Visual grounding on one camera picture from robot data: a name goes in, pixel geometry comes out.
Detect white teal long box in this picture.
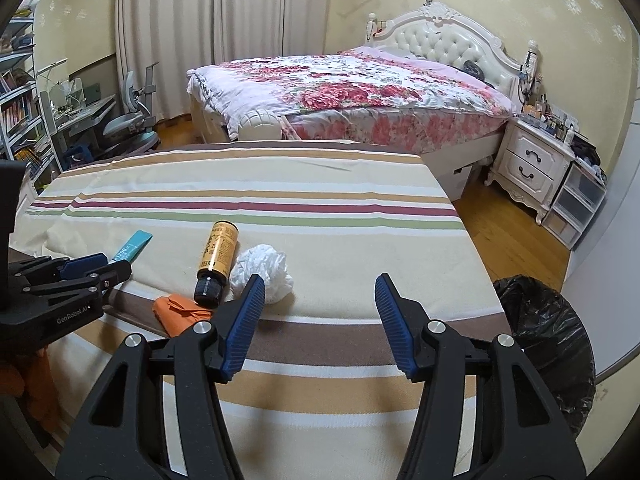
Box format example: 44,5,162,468
111,230,153,263

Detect orange paper wrapper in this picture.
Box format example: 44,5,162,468
152,294,212,337

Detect white plastic bag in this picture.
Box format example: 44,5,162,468
229,244,294,304

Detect orange label dark bottle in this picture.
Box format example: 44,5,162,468
193,221,239,310

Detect black-bagged trash bin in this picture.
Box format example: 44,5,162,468
494,275,596,436

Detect striped bed sheet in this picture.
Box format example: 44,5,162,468
11,141,508,479

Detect bookshelf with books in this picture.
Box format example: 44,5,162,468
0,0,60,192

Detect grey study desk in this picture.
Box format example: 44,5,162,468
39,56,117,162

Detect grey office chair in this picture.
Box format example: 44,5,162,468
102,62,160,158

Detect white under-bed storage box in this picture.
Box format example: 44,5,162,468
437,166,472,203

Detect white two-drawer nightstand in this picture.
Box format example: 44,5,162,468
485,118,575,226

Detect clear plastic drawer unit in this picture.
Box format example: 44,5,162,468
542,159,606,250

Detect floral pink quilt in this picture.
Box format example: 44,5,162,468
186,47,514,155

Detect beige curtains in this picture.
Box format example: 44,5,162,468
115,0,329,119

